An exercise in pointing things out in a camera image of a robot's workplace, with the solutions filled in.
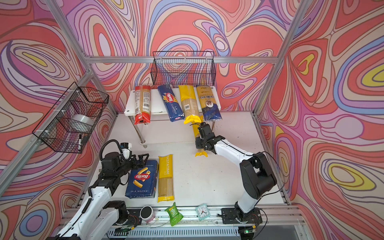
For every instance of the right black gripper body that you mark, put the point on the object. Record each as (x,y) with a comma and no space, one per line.
(200,142)

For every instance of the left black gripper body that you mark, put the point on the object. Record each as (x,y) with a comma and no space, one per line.
(125,166)

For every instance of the long yellow Pastatime bag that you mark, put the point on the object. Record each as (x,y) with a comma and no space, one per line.
(200,152)

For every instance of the dark blue yellow spaghetti bag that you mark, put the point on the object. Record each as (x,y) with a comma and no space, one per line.
(208,103)

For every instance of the blue Barilla rigatoni box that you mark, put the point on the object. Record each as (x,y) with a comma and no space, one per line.
(143,182)

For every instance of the blue Barilla spaghetti box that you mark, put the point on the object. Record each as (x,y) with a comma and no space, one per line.
(173,107)

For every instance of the yellow barcode spaghetti bag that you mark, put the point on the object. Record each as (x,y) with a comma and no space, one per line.
(189,104)

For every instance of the short yellow Pastatime bag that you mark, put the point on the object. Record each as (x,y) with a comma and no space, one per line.
(165,185)

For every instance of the red spaghetti bag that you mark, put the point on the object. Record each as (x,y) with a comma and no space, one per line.
(142,104)

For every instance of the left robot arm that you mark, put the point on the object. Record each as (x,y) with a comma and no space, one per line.
(98,213)

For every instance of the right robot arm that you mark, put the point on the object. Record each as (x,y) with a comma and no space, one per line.
(257,174)

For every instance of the white two-tier shelf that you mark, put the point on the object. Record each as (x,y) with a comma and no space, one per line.
(155,132)

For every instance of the black marker pen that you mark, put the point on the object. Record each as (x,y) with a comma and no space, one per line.
(80,142)

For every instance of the silver tape roll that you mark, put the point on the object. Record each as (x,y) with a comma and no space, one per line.
(83,120)

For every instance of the teal alarm clock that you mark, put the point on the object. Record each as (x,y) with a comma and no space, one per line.
(203,212)

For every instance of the green snack pouch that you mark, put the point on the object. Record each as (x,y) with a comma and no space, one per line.
(174,214)

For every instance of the black wire basket left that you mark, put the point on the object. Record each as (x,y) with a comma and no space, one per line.
(60,132)

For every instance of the black wire basket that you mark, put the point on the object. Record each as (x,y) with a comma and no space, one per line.
(60,132)
(176,68)

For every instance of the black wire basket back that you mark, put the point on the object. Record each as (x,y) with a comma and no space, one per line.
(176,68)

